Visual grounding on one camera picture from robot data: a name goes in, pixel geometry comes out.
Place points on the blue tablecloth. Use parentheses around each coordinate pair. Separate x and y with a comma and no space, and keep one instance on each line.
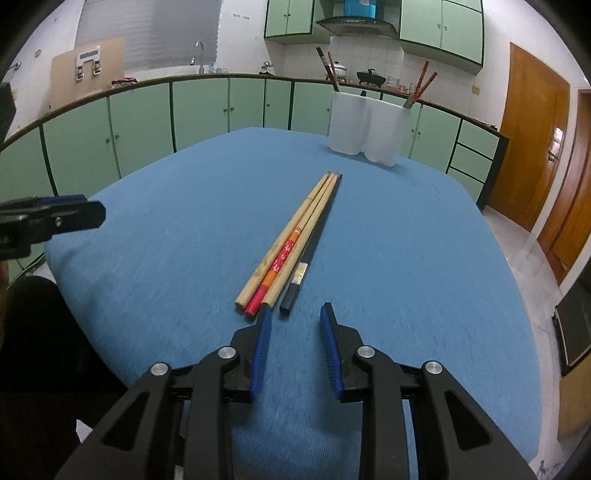
(184,230)

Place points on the range hood with blue film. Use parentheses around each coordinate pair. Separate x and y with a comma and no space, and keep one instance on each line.
(360,25)

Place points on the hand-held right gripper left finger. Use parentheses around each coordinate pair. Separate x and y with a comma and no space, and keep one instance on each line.
(261,350)

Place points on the black glass cabinet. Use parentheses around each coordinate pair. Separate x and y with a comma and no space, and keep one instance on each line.
(575,327)

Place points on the green base kitchen cabinets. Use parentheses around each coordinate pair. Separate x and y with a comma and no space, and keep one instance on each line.
(138,120)

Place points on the black chopstick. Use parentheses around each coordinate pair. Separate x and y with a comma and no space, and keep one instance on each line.
(290,297)

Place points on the red orange floral chopstick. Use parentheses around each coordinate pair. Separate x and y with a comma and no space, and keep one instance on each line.
(282,257)

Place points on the pale bamboo chopstick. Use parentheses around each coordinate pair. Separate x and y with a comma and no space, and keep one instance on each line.
(312,221)
(280,243)

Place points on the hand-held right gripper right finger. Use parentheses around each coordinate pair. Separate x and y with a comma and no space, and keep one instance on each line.
(331,355)

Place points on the black wok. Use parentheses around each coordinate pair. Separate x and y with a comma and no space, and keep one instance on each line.
(371,76)

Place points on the wooden door with frame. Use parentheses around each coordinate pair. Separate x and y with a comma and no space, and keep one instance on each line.
(572,207)

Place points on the white plastic utensil holder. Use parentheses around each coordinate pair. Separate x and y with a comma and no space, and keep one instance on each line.
(351,124)

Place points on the silver stovetop kettle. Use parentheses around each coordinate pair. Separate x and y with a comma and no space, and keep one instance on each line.
(266,68)

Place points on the beige water dispenser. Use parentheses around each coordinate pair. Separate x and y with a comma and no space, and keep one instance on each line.
(64,78)

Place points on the grey window blinds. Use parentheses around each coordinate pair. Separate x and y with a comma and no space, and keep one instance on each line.
(152,32)

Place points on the brown kitchen countertop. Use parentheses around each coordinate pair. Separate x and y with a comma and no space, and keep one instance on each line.
(231,76)

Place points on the green wall kitchen cabinets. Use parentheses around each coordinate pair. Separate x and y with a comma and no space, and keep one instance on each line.
(420,23)

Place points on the glass jar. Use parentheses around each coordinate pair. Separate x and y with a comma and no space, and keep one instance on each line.
(396,83)

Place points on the red cloth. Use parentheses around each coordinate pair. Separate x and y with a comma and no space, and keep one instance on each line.
(123,81)

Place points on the chrome kitchen faucet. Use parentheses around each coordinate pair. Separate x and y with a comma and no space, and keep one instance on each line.
(199,55)

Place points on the dark brown chopstick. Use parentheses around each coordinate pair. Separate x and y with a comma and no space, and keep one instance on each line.
(331,67)
(323,62)

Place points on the white cooking pot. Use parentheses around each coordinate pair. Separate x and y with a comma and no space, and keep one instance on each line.
(341,70)

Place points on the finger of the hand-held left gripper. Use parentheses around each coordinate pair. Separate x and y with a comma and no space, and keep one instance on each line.
(69,217)

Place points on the closed wooden door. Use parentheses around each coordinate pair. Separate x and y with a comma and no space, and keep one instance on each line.
(521,138)

